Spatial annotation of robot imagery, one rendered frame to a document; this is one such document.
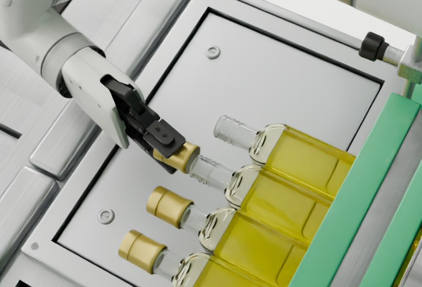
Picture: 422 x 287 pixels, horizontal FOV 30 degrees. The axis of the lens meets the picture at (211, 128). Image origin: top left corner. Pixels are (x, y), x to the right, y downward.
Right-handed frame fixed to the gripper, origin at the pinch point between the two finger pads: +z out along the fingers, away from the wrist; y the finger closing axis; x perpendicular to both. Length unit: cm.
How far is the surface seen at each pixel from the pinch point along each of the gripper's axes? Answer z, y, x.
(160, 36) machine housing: -20.6, -15.0, 16.0
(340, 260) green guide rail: 25.2, 12.4, -0.6
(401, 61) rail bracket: 17.1, 15.4, 17.8
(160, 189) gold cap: 3.4, 0.2, -4.3
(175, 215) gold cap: 6.7, 0.1, -5.2
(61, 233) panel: -7.6, -14.2, -14.3
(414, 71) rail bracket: 18.5, 14.7, 18.0
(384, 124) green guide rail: 19.6, 12.7, 12.7
